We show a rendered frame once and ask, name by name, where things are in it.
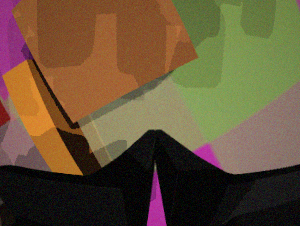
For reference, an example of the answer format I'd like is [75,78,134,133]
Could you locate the orange rectangular bar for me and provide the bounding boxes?
[3,60,102,175]

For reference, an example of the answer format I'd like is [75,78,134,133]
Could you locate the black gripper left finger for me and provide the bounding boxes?
[0,130,155,226]

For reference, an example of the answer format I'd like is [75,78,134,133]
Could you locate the red cube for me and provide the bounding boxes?
[0,101,11,128]

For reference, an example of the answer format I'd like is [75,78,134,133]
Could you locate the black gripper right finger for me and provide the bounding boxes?
[155,130,300,226]

